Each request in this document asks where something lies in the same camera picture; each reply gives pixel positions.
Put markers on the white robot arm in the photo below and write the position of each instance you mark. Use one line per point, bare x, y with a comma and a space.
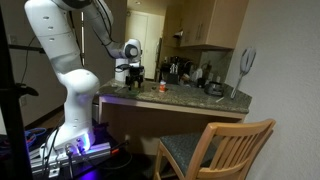
50, 25

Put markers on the wooden chair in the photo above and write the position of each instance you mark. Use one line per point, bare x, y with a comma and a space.
223, 151

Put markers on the white paper towel roll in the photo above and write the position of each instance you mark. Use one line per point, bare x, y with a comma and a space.
121, 69

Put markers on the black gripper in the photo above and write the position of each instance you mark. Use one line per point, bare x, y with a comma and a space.
131, 80

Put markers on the dark metal pot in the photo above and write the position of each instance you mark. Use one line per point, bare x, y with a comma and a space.
214, 89

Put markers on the small orange white bottle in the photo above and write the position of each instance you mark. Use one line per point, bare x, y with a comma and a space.
162, 86

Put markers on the black coffee maker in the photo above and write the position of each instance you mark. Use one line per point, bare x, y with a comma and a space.
171, 69

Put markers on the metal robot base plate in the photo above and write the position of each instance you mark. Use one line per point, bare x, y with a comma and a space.
50, 162

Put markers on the black camera stand pole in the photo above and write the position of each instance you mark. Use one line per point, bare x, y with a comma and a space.
11, 111

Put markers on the upper wooden cabinet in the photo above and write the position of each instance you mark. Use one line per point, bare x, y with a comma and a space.
212, 24

